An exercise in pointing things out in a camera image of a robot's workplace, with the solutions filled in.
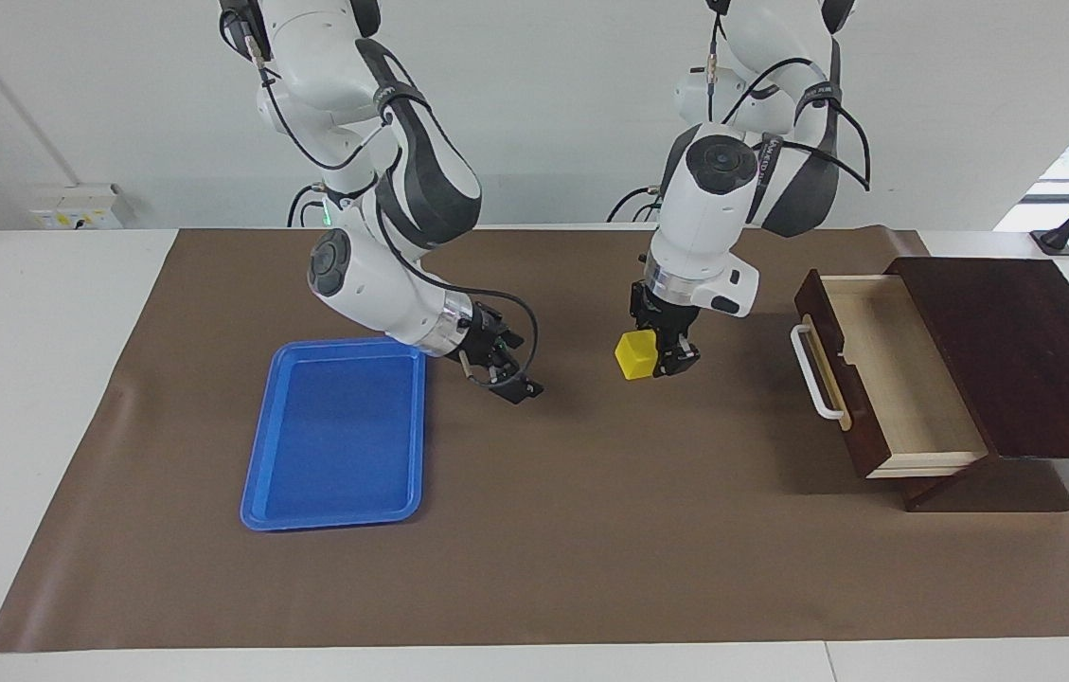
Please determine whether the dark wooden drawer cabinet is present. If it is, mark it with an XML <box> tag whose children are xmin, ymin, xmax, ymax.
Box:
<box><xmin>882</xmin><ymin>256</ymin><xmax>1069</xmax><ymax>513</ymax></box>

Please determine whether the blue plastic tray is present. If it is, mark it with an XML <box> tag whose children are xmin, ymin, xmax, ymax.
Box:
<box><xmin>240</xmin><ymin>335</ymin><xmax>427</xmax><ymax>532</ymax></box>

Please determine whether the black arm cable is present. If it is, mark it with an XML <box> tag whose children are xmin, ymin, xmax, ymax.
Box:
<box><xmin>229</xmin><ymin>9</ymin><xmax>541</xmax><ymax>391</ymax></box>
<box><xmin>706</xmin><ymin>0</ymin><xmax>872</xmax><ymax>192</ymax></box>

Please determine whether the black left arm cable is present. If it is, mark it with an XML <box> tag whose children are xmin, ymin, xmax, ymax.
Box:
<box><xmin>706</xmin><ymin>0</ymin><xmax>872</xmax><ymax>192</ymax></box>

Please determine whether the dark wooden drawer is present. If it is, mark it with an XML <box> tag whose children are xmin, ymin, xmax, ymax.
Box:
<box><xmin>790</xmin><ymin>270</ymin><xmax>989</xmax><ymax>480</ymax></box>

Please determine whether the white wall socket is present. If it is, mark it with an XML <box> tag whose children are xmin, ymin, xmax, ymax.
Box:
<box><xmin>30</xmin><ymin>184</ymin><xmax>123</xmax><ymax>230</ymax></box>

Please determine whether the brown table mat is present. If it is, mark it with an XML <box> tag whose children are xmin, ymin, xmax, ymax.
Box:
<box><xmin>0</xmin><ymin>227</ymin><xmax>1069</xmax><ymax>653</ymax></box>

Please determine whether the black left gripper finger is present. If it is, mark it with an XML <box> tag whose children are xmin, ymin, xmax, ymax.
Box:
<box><xmin>654</xmin><ymin>332</ymin><xmax>702</xmax><ymax>379</ymax></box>

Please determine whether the yellow cube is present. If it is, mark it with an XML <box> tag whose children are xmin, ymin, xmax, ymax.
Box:
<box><xmin>615</xmin><ymin>330</ymin><xmax>660</xmax><ymax>382</ymax></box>

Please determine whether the black base cable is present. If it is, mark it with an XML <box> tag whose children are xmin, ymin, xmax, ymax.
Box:
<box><xmin>606</xmin><ymin>185</ymin><xmax>664</xmax><ymax>224</ymax></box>
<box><xmin>287</xmin><ymin>184</ymin><xmax>327</xmax><ymax>228</ymax></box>

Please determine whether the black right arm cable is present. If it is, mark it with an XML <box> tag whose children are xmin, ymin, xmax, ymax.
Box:
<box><xmin>229</xmin><ymin>9</ymin><xmax>541</xmax><ymax>391</ymax></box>

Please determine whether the white drawer handle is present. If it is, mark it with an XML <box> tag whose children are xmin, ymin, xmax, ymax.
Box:
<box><xmin>790</xmin><ymin>315</ymin><xmax>848</xmax><ymax>421</ymax></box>

